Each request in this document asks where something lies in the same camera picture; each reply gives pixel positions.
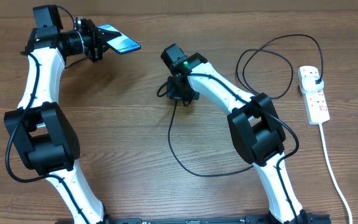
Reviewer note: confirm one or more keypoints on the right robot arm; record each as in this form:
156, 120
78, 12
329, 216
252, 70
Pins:
256, 131

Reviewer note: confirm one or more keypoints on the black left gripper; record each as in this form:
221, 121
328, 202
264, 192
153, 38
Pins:
98, 36

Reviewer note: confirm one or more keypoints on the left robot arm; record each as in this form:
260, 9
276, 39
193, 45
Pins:
43, 143

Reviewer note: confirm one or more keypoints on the white power strip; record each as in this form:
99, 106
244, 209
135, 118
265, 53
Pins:
315, 103

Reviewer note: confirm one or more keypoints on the blue Samsung Galaxy smartphone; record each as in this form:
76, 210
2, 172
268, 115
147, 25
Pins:
123, 44

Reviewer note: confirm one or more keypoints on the white charger plug adapter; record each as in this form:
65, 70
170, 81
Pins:
310, 85

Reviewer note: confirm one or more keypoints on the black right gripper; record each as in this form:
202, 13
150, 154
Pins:
176, 94

